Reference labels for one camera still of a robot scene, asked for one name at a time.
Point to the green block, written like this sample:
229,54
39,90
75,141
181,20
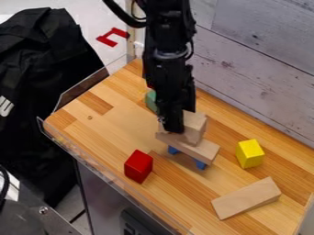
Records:
151,101

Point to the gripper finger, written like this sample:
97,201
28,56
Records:
172,117

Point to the flat wooden block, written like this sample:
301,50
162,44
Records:
200,150

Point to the blue block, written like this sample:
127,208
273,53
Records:
200,165

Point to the yellow cube block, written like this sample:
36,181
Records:
249,153

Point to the black bag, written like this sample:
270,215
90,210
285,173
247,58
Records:
39,91

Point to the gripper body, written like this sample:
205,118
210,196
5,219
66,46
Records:
169,79

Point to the long wooden block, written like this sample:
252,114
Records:
246,199

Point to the red cube block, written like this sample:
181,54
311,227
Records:
138,166

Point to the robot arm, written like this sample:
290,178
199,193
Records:
167,27

